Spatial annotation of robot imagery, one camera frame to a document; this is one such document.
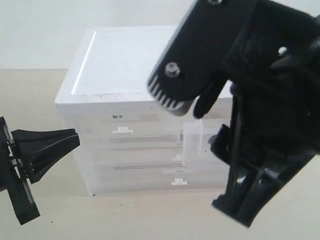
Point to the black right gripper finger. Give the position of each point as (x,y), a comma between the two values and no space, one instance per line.
(220,144)
(253,182)

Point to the bottom wide clear drawer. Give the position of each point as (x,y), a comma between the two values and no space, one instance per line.
(136,180)

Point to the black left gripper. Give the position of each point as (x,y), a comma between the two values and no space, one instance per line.
(42,149)

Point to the wide clear drawer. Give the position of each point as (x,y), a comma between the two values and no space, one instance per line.
(136,180)
(145,159)

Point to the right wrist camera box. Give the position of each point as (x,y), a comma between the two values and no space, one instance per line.
(198,47)

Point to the translucent plastic drawer cabinet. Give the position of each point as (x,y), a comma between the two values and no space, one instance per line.
(108,76)

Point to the middle wide clear drawer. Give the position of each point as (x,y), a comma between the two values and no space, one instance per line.
(145,159)

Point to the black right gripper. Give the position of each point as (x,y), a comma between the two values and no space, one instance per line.
(274,69)

